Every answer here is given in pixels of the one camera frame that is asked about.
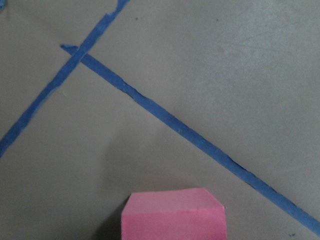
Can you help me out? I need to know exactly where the red foam block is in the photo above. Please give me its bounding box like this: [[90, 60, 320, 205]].
[[121, 187, 228, 240]]

